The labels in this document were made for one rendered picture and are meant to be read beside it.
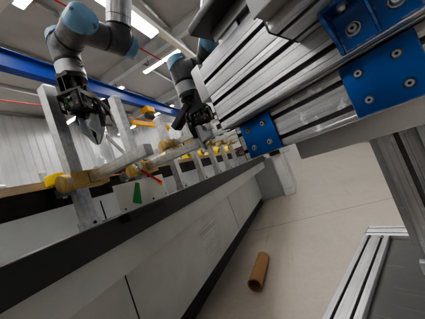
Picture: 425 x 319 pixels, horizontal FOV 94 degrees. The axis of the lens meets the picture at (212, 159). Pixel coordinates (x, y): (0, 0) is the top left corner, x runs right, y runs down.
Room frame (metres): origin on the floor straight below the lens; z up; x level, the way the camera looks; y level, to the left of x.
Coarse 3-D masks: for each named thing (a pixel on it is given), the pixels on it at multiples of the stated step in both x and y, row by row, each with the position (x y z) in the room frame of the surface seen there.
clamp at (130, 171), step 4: (144, 164) 0.82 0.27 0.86; (128, 168) 0.78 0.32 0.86; (132, 168) 0.77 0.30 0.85; (144, 168) 0.81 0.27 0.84; (156, 168) 0.88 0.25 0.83; (128, 172) 0.78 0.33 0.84; (132, 172) 0.77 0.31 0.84; (136, 172) 0.77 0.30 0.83; (140, 172) 0.79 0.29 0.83; (148, 172) 0.83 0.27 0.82; (152, 172) 0.89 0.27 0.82; (128, 176) 0.78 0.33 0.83; (132, 176) 0.78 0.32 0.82
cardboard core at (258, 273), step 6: (264, 252) 1.44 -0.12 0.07; (258, 258) 1.38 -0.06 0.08; (264, 258) 1.38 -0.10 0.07; (258, 264) 1.31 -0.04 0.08; (264, 264) 1.33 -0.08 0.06; (252, 270) 1.27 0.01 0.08; (258, 270) 1.25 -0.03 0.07; (264, 270) 1.28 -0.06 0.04; (252, 276) 1.20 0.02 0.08; (258, 276) 1.20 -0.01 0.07; (252, 282) 1.24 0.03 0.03; (258, 282) 1.17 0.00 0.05; (252, 288) 1.20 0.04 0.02; (258, 288) 1.19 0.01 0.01
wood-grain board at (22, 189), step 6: (204, 156) 1.82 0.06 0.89; (180, 162) 1.45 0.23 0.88; (114, 174) 0.93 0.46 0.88; (120, 174) 0.96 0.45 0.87; (18, 186) 0.62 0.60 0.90; (24, 186) 0.63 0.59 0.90; (30, 186) 0.64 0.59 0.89; (36, 186) 0.66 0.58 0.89; (42, 186) 0.67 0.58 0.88; (0, 192) 0.58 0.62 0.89; (6, 192) 0.59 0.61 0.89; (12, 192) 0.60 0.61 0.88; (18, 192) 0.61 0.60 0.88; (24, 192) 0.62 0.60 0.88; (0, 198) 0.58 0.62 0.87
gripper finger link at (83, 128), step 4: (80, 120) 0.58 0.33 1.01; (84, 120) 0.59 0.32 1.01; (88, 120) 0.59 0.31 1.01; (80, 124) 0.57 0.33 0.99; (84, 124) 0.59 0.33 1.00; (80, 128) 0.56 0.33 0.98; (84, 128) 0.58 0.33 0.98; (88, 128) 0.59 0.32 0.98; (80, 132) 0.56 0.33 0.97; (84, 132) 0.57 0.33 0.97; (88, 132) 0.59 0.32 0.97; (92, 132) 0.59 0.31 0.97; (88, 136) 0.58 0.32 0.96; (92, 136) 0.59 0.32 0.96; (96, 136) 0.60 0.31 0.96; (92, 140) 0.59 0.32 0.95; (96, 140) 0.59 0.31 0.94; (96, 144) 0.59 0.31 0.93
